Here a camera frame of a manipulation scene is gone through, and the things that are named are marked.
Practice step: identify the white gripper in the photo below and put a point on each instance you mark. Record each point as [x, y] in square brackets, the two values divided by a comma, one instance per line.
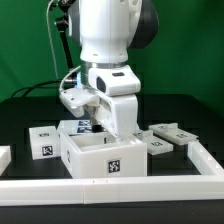
[118, 115]

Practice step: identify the white cabinet body box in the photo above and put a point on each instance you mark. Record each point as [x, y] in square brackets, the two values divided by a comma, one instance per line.
[88, 156]

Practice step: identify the white cabinet door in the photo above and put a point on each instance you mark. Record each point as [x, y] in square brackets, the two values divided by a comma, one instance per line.
[155, 145]
[173, 133]

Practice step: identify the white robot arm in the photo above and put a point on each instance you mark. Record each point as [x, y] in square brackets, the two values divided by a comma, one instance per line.
[106, 29]

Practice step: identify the white flat top panel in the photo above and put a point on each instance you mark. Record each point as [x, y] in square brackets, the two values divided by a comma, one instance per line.
[74, 127]

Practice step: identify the small white cube block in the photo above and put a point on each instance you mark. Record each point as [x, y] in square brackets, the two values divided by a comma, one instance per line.
[45, 142]

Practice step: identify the white left border piece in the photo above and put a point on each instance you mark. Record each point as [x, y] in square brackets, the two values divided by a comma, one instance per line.
[5, 158]

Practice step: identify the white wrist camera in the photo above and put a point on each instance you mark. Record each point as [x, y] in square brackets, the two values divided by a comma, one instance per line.
[74, 99]

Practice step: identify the white front border rail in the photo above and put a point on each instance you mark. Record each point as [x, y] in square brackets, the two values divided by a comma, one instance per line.
[112, 190]

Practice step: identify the white border rail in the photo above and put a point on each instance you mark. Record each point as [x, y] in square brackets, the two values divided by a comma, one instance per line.
[112, 190]
[203, 160]

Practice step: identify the white right border rail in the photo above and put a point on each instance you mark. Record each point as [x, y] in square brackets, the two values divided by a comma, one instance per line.
[203, 160]

